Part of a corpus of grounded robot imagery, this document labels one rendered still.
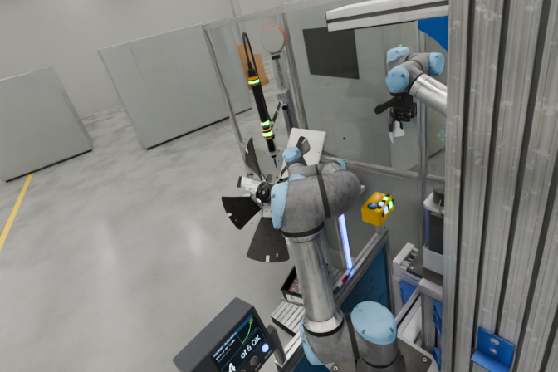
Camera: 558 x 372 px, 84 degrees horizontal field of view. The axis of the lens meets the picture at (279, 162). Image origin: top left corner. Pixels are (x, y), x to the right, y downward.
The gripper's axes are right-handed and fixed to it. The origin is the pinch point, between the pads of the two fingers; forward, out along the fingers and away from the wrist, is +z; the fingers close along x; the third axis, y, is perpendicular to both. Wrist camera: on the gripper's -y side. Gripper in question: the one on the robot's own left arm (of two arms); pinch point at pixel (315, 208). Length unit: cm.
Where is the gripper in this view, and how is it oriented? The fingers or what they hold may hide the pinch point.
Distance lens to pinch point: 147.7
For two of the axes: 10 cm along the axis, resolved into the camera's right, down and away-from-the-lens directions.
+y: 5.6, -7.1, 4.3
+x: -7.2, -1.7, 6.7
